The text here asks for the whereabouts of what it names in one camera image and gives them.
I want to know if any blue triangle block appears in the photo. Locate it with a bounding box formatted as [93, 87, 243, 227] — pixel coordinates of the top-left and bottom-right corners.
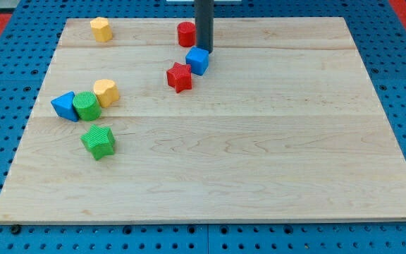
[51, 91, 79, 122]

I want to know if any light wooden board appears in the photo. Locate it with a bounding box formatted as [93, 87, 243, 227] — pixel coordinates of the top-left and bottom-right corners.
[0, 17, 406, 225]

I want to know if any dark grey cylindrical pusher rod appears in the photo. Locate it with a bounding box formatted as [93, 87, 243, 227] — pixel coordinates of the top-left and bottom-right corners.
[194, 0, 214, 53]

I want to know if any red star block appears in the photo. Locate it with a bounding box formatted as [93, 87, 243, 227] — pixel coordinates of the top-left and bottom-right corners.
[166, 62, 192, 93]

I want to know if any yellow heart block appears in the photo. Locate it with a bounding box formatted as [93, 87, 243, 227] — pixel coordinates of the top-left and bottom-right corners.
[93, 79, 120, 108]

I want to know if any yellow hexagon block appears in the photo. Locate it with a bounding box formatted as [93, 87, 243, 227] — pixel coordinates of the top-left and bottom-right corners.
[90, 17, 113, 42]

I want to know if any green cylinder block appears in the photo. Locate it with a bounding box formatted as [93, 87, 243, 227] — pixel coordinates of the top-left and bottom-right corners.
[72, 92, 102, 121]

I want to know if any green star block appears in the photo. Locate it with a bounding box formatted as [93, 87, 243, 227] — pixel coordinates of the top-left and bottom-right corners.
[80, 125, 116, 161]

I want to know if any blue cube block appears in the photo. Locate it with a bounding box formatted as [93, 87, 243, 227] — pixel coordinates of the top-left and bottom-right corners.
[185, 47, 209, 75]

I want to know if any red cylinder block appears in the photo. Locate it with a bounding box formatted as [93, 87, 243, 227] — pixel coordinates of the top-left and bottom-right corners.
[177, 21, 196, 47]

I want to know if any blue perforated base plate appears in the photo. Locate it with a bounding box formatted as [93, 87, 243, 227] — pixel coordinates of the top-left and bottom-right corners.
[0, 0, 406, 253]

